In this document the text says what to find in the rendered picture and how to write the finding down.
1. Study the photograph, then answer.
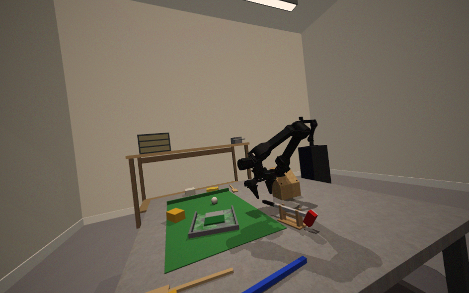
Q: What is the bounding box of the green flat mat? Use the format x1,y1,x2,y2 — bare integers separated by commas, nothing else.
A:
164,191,287,274

